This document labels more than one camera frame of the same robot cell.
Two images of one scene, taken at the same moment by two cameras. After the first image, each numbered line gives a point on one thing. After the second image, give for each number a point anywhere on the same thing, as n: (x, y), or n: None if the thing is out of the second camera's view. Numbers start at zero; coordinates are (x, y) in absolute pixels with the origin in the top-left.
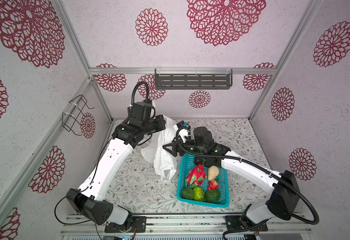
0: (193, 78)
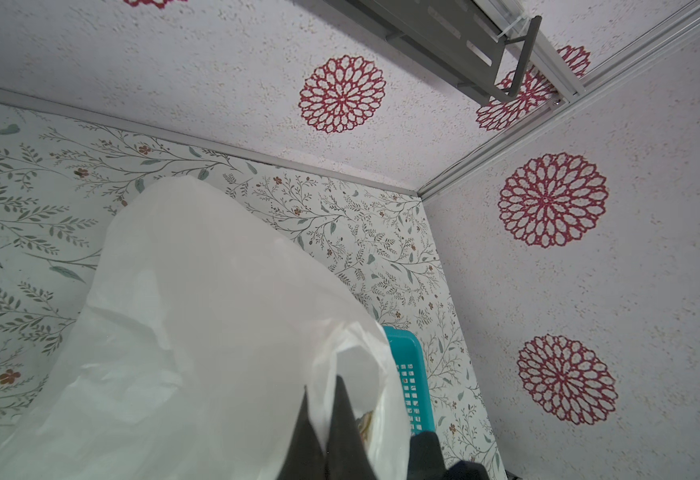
0: (452, 38)
